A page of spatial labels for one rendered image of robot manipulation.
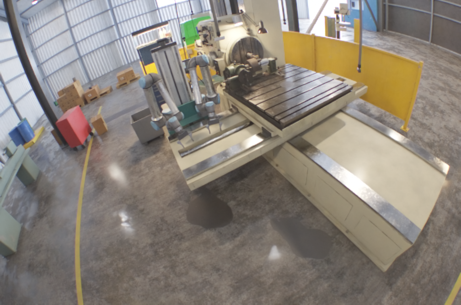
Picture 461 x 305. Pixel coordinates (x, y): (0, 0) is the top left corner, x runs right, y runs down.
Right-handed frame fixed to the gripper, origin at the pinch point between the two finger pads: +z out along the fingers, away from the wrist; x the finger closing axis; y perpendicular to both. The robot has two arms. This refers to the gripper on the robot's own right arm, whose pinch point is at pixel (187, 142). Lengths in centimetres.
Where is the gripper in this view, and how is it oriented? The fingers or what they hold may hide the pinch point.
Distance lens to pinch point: 227.8
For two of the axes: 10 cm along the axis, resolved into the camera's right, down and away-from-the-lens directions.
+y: -4.3, -0.6, 9.0
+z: 4.9, 8.3, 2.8
